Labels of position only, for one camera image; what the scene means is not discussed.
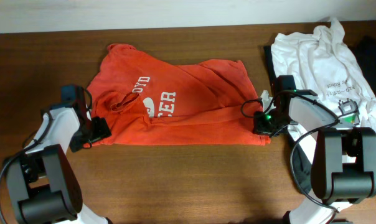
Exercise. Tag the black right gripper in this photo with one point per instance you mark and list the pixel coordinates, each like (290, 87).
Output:
(258, 126)

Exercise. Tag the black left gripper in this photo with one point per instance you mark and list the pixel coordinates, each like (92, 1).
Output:
(101, 130)

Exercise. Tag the red printed t-shirt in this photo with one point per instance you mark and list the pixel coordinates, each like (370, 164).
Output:
(149, 102)

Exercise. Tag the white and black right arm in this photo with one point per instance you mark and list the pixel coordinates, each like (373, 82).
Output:
(343, 164)

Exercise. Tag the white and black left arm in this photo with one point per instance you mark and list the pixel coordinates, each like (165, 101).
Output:
(40, 181)

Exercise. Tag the white crumpled t-shirt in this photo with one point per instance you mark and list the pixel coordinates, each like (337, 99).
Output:
(323, 63)

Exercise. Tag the black garment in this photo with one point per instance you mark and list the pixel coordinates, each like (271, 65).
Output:
(365, 53)

